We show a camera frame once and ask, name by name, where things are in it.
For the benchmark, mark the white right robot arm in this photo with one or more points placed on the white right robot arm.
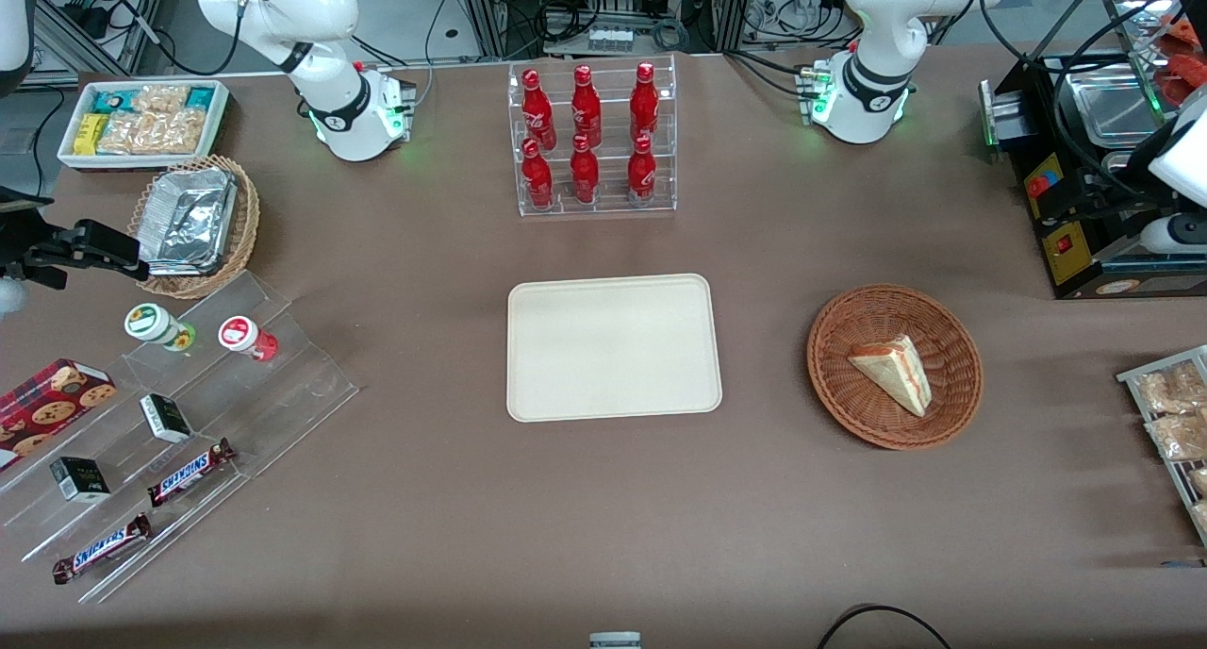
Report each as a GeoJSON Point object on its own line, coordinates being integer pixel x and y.
{"type": "Point", "coordinates": [321, 26]}

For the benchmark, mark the black food warmer machine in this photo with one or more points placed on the black food warmer machine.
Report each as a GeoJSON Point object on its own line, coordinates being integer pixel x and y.
{"type": "Point", "coordinates": [1070, 253]}

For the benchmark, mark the clear acrylic bottle rack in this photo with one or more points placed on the clear acrylic bottle rack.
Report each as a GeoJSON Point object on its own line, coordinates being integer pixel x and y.
{"type": "Point", "coordinates": [608, 206]}

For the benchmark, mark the small grey device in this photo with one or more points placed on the small grey device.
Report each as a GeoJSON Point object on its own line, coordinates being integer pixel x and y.
{"type": "Point", "coordinates": [615, 640]}

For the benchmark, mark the triangular sandwich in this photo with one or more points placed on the triangular sandwich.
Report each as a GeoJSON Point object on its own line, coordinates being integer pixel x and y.
{"type": "Point", "coordinates": [891, 371]}

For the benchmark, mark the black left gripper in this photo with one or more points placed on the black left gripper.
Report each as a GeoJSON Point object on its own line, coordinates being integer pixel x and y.
{"type": "Point", "coordinates": [1105, 194]}

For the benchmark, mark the steel warmer pan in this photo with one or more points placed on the steel warmer pan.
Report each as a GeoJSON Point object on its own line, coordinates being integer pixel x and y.
{"type": "Point", "coordinates": [1113, 107]}
{"type": "Point", "coordinates": [1122, 161]}

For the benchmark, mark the white power strip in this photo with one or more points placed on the white power strip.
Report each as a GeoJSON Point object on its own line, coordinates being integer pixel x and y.
{"type": "Point", "coordinates": [611, 38]}

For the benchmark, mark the green lid snack cup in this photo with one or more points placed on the green lid snack cup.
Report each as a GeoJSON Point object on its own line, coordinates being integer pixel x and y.
{"type": "Point", "coordinates": [151, 324]}

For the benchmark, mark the beige plastic tray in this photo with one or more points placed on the beige plastic tray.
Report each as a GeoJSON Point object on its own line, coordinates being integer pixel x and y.
{"type": "Point", "coordinates": [603, 347]}

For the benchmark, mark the white rectangular snack bin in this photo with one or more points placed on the white rectangular snack bin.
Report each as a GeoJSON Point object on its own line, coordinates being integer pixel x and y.
{"type": "Point", "coordinates": [68, 154]}

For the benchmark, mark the clear acrylic step display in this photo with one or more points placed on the clear acrylic step display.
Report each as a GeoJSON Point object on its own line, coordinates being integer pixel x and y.
{"type": "Point", "coordinates": [292, 385]}

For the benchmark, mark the stacked aluminium foil trays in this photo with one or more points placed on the stacked aluminium foil trays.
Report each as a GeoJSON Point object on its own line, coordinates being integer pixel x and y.
{"type": "Point", "coordinates": [189, 220]}

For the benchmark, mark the red lid snack cup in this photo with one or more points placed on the red lid snack cup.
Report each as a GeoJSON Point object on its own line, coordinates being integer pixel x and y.
{"type": "Point", "coordinates": [240, 335]}

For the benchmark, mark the teal snack packet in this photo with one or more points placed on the teal snack packet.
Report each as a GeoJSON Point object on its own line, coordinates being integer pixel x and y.
{"type": "Point", "coordinates": [115, 100]}
{"type": "Point", "coordinates": [200, 97]}

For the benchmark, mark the yellow snack packet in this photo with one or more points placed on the yellow snack packet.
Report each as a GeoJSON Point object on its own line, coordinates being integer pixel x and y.
{"type": "Point", "coordinates": [90, 133]}

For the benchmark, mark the red sausage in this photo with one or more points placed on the red sausage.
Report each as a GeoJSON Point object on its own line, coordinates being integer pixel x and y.
{"type": "Point", "coordinates": [1183, 78]}
{"type": "Point", "coordinates": [1181, 31]}

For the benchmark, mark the small black box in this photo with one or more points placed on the small black box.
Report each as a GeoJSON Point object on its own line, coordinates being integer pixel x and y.
{"type": "Point", "coordinates": [80, 479]}
{"type": "Point", "coordinates": [165, 418]}

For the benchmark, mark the brown Snickers bar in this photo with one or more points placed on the brown Snickers bar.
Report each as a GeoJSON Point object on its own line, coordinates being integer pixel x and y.
{"type": "Point", "coordinates": [189, 473]}
{"type": "Point", "coordinates": [102, 547]}

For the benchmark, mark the round brown wicker basket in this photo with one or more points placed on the round brown wicker basket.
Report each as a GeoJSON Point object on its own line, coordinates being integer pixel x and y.
{"type": "Point", "coordinates": [849, 394]}

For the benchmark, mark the clear bag of crackers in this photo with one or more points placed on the clear bag of crackers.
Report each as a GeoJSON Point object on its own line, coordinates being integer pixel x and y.
{"type": "Point", "coordinates": [177, 131]}
{"type": "Point", "coordinates": [124, 133]}
{"type": "Point", "coordinates": [160, 98]}

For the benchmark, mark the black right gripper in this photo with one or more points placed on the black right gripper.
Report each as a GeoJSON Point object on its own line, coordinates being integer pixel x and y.
{"type": "Point", "coordinates": [26, 243]}

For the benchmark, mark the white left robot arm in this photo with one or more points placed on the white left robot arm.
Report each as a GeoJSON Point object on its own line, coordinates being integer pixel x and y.
{"type": "Point", "coordinates": [877, 26]}

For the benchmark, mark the silver box with green light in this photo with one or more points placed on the silver box with green light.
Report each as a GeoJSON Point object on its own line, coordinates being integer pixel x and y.
{"type": "Point", "coordinates": [1001, 116]}

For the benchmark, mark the clear bag of pastries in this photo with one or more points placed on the clear bag of pastries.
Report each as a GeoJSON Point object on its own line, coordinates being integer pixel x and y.
{"type": "Point", "coordinates": [1198, 481]}
{"type": "Point", "coordinates": [1200, 517]}
{"type": "Point", "coordinates": [1179, 437]}
{"type": "Point", "coordinates": [1169, 390]}

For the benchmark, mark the light wicker basket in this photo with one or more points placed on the light wicker basket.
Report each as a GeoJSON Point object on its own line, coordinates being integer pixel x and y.
{"type": "Point", "coordinates": [247, 224]}

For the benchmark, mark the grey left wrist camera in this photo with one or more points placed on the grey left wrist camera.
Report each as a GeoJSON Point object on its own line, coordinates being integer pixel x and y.
{"type": "Point", "coordinates": [1174, 234]}

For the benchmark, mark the red plaid cookie box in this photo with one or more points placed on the red plaid cookie box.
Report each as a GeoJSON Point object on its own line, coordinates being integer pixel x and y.
{"type": "Point", "coordinates": [47, 408]}

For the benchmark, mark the red cola bottle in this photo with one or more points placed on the red cola bottle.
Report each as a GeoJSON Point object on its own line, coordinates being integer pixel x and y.
{"type": "Point", "coordinates": [586, 111]}
{"type": "Point", "coordinates": [644, 107]}
{"type": "Point", "coordinates": [641, 177]}
{"type": "Point", "coordinates": [537, 111]}
{"type": "Point", "coordinates": [584, 177]}
{"type": "Point", "coordinates": [537, 182]}

